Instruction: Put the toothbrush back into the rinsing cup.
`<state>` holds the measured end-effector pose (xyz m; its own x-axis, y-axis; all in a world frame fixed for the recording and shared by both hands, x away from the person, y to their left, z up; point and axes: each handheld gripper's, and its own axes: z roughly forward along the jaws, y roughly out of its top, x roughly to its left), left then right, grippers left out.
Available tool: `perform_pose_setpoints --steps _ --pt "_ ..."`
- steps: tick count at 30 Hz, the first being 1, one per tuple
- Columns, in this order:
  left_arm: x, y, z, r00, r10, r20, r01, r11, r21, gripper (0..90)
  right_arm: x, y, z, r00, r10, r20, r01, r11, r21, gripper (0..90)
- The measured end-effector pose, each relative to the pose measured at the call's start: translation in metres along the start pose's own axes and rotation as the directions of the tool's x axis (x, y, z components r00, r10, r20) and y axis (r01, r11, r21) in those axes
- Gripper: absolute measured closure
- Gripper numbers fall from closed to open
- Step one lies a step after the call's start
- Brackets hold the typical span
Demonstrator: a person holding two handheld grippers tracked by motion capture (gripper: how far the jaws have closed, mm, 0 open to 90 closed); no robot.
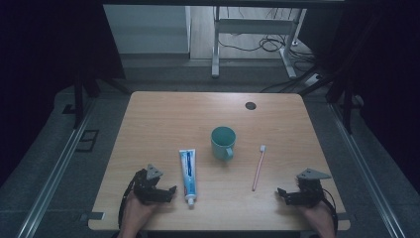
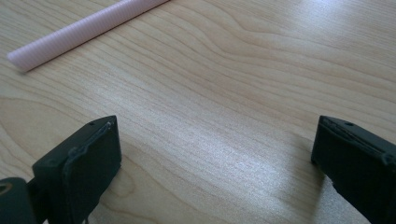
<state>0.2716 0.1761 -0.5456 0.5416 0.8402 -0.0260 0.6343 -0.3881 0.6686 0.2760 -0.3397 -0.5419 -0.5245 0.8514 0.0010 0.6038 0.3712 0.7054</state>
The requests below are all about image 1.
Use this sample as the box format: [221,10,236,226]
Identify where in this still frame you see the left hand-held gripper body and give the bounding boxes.
[133,163,164,205]

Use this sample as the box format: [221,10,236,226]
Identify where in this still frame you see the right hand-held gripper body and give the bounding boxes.
[295,168,333,209]

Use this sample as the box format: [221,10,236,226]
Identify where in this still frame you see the white blue toothpaste tube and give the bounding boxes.
[178,148,198,208]

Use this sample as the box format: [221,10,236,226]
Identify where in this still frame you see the pink toothbrush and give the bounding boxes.
[251,144,267,192]

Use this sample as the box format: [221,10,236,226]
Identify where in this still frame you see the teal cup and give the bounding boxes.
[210,126,238,163]

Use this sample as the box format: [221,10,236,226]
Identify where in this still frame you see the person's left hand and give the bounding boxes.
[121,192,166,228]

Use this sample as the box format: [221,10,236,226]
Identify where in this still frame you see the person's right hand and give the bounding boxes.
[301,200,336,229]

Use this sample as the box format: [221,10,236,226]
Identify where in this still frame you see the black metal stand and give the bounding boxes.
[72,65,133,130]
[298,65,357,135]

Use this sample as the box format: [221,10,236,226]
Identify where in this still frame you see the white power strip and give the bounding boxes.
[303,72,323,88]

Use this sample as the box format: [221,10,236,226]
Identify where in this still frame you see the dark curtain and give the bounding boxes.
[298,0,420,186]
[0,0,127,187]

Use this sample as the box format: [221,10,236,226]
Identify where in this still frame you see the white cabinet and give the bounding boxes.
[103,4,192,55]

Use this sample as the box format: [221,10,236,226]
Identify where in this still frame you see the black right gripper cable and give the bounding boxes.
[321,187,340,236]

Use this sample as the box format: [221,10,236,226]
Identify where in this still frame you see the aluminium floor rail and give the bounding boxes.
[327,102,398,238]
[16,98,97,238]

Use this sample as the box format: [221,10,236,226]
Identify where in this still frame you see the black floor cables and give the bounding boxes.
[217,34,319,93]

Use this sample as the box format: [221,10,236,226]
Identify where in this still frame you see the white desk frame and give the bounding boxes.
[211,6,308,79]

